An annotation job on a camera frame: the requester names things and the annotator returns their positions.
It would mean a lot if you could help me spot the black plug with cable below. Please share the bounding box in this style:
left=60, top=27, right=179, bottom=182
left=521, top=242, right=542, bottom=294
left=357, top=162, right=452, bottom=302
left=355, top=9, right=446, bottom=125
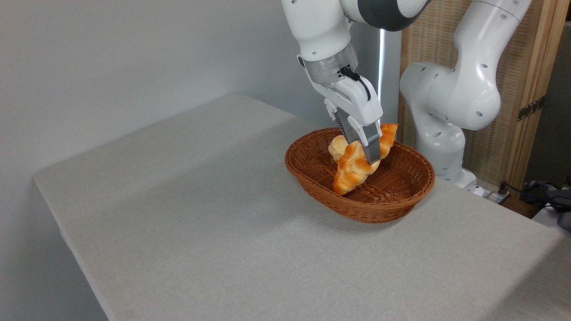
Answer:
left=497, top=181, right=554, bottom=206

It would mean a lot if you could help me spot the brown oval wicker basket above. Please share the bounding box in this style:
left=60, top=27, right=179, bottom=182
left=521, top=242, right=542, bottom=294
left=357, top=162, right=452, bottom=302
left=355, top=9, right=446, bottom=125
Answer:
left=285, top=127, right=436, bottom=224

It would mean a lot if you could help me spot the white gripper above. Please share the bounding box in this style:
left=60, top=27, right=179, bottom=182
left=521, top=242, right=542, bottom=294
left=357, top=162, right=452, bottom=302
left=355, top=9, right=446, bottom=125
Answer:
left=308, top=75, right=384, bottom=165

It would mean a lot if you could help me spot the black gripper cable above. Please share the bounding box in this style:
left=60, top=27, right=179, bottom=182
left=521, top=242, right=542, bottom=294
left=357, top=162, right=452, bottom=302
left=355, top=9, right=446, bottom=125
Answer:
left=340, top=67, right=372, bottom=102

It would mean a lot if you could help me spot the braided golden bread loaf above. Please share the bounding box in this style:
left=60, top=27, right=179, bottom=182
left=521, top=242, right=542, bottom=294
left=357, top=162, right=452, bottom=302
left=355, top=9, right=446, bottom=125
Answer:
left=333, top=123, right=398, bottom=196

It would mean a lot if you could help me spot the grey fabric bundle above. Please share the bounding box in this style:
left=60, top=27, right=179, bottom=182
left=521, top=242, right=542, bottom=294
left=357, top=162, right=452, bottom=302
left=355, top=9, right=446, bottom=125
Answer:
left=520, top=180, right=571, bottom=232

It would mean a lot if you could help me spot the grey fabric table cover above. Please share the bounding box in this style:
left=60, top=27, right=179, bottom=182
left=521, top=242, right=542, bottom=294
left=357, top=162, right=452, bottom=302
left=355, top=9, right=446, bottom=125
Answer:
left=33, top=95, right=565, bottom=321

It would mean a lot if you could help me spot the brown wooden box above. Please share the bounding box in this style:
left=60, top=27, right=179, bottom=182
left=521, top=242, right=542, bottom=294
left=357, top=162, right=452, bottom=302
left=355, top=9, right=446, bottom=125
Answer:
left=501, top=196, right=541, bottom=219

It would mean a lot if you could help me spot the dark metal screen hinge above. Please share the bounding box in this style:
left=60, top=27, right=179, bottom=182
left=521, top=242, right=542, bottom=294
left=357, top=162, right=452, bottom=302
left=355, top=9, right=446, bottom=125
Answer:
left=517, top=96, right=546, bottom=122

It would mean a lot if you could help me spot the round pale bread bun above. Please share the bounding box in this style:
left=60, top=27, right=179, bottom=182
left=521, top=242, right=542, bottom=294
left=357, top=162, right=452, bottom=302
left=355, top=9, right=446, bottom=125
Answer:
left=328, top=135, right=349, bottom=163

